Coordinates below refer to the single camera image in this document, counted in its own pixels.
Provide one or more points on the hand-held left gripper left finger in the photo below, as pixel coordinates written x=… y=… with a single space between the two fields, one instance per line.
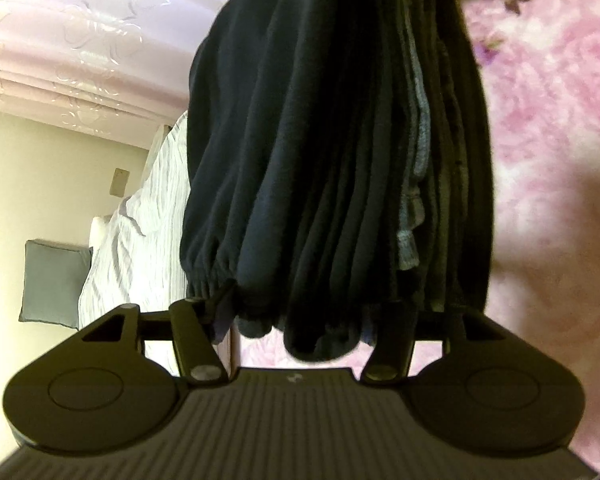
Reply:
x=195 y=321

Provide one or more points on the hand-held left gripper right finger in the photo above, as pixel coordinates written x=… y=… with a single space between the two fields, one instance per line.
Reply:
x=395 y=331

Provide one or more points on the stack of dark clothes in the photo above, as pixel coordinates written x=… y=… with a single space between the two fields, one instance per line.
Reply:
x=455 y=160

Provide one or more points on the dark navy pants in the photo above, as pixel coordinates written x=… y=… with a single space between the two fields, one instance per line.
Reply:
x=230 y=135

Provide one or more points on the white striped duvet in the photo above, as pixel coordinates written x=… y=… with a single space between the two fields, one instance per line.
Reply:
x=140 y=220

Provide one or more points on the white headboard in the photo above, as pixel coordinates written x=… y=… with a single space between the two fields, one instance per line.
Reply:
x=99 y=230

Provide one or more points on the grey cushion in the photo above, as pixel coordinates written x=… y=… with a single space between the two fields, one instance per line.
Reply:
x=50 y=285

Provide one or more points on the pink floral blanket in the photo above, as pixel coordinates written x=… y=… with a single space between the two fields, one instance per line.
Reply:
x=555 y=110

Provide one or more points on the white sheer curtain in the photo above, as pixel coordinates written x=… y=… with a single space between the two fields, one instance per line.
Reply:
x=80 y=35

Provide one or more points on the beige wall switch plate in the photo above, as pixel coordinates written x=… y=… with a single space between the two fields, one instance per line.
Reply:
x=119 y=181

